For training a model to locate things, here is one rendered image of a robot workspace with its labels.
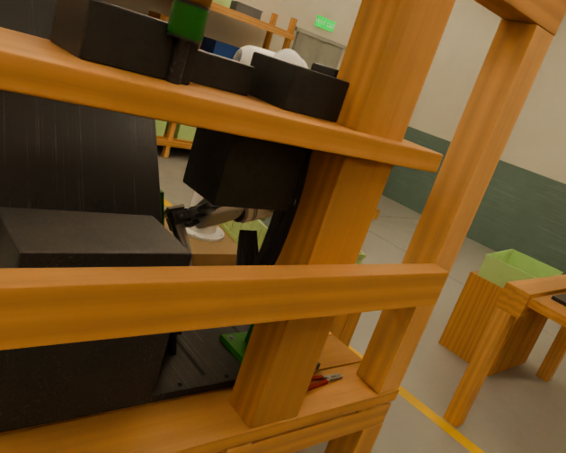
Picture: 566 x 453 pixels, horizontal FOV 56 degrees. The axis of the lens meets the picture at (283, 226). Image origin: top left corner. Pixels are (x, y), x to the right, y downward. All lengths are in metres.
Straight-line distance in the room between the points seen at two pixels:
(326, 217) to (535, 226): 7.27
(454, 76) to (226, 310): 8.35
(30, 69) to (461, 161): 0.98
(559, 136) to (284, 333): 7.34
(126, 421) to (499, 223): 7.58
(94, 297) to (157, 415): 0.48
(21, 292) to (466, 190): 0.98
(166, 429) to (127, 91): 0.71
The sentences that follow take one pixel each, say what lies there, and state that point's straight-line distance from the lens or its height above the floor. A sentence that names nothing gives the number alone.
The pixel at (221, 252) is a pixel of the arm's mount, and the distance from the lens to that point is 1.88.
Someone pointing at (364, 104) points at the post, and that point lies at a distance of 0.95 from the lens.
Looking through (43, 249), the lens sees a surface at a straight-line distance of 0.89.
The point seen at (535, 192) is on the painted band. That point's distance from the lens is 8.21.
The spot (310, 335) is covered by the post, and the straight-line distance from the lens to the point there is 1.13.
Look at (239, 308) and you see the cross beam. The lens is 0.89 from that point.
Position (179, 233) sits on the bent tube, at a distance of 1.19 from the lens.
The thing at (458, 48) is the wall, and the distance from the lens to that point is 9.16.
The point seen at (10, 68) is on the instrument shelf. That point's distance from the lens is 0.62.
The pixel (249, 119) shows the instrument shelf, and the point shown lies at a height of 1.52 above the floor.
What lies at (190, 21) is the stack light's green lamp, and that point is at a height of 1.63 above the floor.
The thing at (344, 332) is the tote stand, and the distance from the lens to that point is 2.40.
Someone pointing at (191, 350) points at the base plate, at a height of 0.90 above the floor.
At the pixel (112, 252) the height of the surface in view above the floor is 1.24.
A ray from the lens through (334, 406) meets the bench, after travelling 1.37.
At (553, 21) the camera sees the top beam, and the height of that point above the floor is 1.87.
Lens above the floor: 1.61
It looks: 17 degrees down
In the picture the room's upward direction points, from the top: 18 degrees clockwise
